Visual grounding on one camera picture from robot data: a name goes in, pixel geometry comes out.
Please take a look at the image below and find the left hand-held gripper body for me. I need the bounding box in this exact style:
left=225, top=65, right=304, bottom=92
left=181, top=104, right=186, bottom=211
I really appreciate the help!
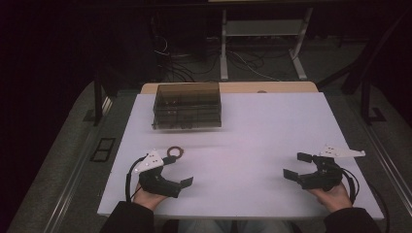
left=134, top=149, right=183, bottom=199

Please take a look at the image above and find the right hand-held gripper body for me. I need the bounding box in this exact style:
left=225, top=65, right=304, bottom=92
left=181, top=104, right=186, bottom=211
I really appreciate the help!
left=297, top=145, right=366, bottom=192

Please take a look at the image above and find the brown ring bracelet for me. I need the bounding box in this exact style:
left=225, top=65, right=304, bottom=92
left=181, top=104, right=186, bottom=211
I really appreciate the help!
left=166, top=146, right=185, bottom=160

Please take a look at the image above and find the person's left hand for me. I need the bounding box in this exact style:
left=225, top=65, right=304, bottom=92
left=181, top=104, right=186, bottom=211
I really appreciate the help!
left=132, top=183, right=170, bottom=212

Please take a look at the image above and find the person's right hand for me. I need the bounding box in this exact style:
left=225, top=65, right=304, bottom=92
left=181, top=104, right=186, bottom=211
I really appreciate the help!
left=307, top=183, right=354, bottom=214

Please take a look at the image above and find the brown transparent drawer box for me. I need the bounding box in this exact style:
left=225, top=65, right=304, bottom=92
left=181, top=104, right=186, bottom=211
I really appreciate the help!
left=152, top=81, right=223, bottom=131

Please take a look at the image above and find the black metal stand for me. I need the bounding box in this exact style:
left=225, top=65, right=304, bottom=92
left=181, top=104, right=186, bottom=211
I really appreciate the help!
left=83, top=69, right=113, bottom=127
left=315, top=9, right=412, bottom=126

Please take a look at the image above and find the white metal stand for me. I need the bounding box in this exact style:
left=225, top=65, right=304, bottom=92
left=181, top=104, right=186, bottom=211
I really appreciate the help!
left=219, top=7, right=314, bottom=82

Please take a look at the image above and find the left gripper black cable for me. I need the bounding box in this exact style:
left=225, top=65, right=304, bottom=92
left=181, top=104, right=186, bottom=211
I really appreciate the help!
left=124, top=154, right=149, bottom=205

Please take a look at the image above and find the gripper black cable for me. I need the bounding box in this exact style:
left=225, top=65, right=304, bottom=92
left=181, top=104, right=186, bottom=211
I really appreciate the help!
left=124, top=154, right=149, bottom=205
left=338, top=166, right=392, bottom=233

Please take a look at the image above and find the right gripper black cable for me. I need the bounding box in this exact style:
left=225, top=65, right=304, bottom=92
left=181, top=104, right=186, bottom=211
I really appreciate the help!
left=338, top=166, right=392, bottom=233

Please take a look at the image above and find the black floor frame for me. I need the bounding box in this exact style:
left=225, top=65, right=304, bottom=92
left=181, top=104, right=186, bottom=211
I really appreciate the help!
left=89, top=137, right=117, bottom=163

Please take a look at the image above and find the aluminium floor rail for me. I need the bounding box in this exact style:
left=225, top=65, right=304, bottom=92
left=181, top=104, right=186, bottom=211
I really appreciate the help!
left=344, top=93, right=412, bottom=217
left=43, top=95, right=115, bottom=233

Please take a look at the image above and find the tangle of floor cables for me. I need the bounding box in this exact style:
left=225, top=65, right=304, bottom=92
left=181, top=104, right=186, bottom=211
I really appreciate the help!
left=152, top=33, right=283, bottom=83

